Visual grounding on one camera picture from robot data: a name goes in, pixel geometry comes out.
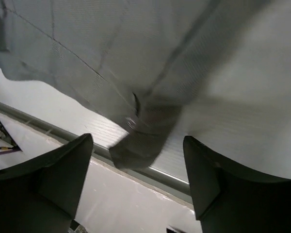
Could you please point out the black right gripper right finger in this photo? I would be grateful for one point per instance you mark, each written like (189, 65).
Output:
(231, 198)

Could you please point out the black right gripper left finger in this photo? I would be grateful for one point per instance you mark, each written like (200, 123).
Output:
(42, 194)

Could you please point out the grey fabric skirt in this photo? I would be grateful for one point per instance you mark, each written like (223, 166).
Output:
(222, 67)

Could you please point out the white acrylic side panel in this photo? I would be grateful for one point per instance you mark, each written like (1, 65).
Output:
(111, 201)

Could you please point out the grey aluminium table edge rail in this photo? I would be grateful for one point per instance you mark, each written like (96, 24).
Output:
(101, 153)

